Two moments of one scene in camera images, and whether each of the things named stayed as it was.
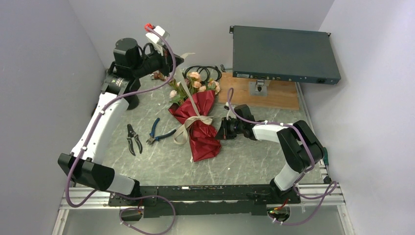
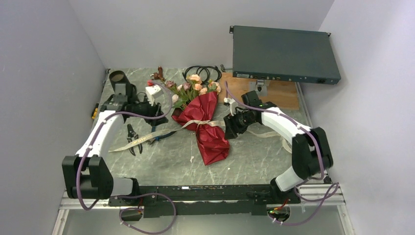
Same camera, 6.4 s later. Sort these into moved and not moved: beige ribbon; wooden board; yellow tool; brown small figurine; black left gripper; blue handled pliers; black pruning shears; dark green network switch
Moved: black left gripper; beige ribbon
Not moved: dark green network switch; black pruning shears; wooden board; brown small figurine; yellow tool; blue handled pliers
